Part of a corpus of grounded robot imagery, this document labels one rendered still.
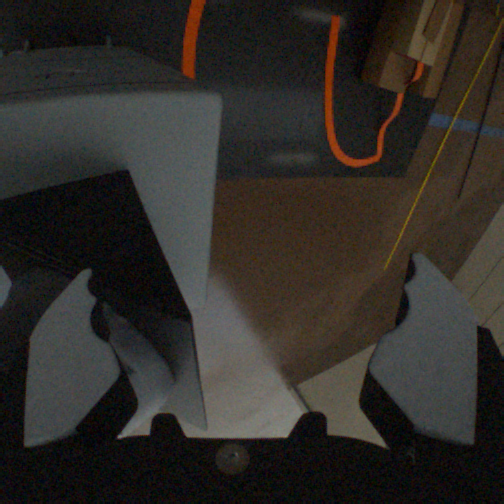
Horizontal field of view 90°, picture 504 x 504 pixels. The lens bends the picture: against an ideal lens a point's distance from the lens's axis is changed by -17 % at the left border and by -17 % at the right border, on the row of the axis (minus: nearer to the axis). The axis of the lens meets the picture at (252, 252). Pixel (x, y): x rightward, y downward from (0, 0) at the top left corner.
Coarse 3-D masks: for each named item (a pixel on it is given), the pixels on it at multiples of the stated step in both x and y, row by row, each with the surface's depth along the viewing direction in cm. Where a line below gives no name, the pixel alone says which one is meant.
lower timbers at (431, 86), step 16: (400, 0) 110; (384, 16) 119; (400, 16) 112; (384, 32) 122; (448, 32) 132; (384, 48) 124; (448, 48) 140; (368, 64) 135; (384, 64) 127; (400, 64) 130; (416, 64) 151; (368, 80) 137; (384, 80) 133; (400, 80) 137; (416, 80) 155; (432, 80) 150; (432, 96) 159
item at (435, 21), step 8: (440, 0) 102; (448, 0) 104; (440, 8) 105; (448, 8) 107; (432, 16) 106; (440, 16) 108; (432, 24) 109; (440, 24) 111; (424, 32) 110; (432, 32) 112; (432, 40) 115
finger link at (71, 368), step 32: (96, 288) 11; (64, 320) 9; (96, 320) 9; (32, 352) 8; (64, 352) 8; (96, 352) 8; (32, 384) 7; (64, 384) 7; (96, 384) 7; (128, 384) 7; (32, 416) 6; (64, 416) 6; (96, 416) 6; (128, 416) 7; (32, 448) 5
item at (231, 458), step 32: (160, 416) 6; (320, 416) 6; (96, 448) 5; (128, 448) 5; (160, 448) 5; (192, 448) 5; (224, 448) 5; (256, 448) 5; (288, 448) 5; (320, 448) 5; (352, 448) 5; (384, 448) 5; (64, 480) 4; (96, 480) 4; (128, 480) 4; (160, 480) 4; (192, 480) 4; (224, 480) 4; (256, 480) 4; (288, 480) 4; (320, 480) 4; (352, 480) 4; (384, 480) 4; (416, 480) 4
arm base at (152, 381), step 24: (24, 288) 21; (48, 288) 21; (0, 312) 21; (24, 312) 20; (0, 336) 19; (24, 336) 19; (120, 336) 21; (144, 336) 23; (0, 360) 18; (120, 360) 22; (144, 360) 22; (144, 384) 23; (168, 384) 25; (144, 408) 23
